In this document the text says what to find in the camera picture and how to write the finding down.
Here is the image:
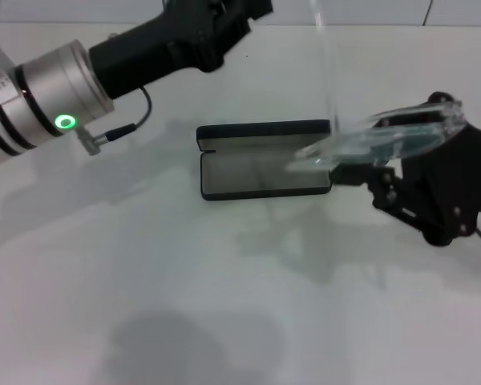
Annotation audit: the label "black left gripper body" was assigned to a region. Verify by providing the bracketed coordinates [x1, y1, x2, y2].
[88, 0, 233, 101]

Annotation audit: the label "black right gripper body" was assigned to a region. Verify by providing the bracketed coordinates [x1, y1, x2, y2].
[396, 91, 481, 248]

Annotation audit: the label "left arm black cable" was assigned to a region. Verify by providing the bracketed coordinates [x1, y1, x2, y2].
[76, 86, 152, 157]

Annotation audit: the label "clear white glasses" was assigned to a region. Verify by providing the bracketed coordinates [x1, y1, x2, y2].
[284, 0, 465, 173]

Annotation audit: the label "black glasses case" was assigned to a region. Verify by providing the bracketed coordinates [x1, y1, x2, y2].
[195, 119, 333, 201]

